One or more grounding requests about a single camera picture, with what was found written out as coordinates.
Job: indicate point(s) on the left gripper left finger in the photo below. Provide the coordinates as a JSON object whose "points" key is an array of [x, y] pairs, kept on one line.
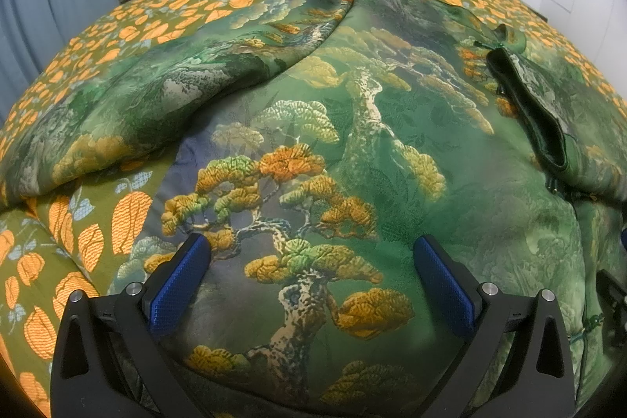
{"points": [[86, 377]]}

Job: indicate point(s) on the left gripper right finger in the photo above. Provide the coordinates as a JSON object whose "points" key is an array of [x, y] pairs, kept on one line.
{"points": [[537, 379]]}

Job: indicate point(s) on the green landscape print jacket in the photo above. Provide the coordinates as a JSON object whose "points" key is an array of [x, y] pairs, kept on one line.
{"points": [[310, 142]]}

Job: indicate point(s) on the orange floral green quilt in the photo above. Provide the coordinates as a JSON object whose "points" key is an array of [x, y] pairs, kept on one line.
{"points": [[315, 208]]}

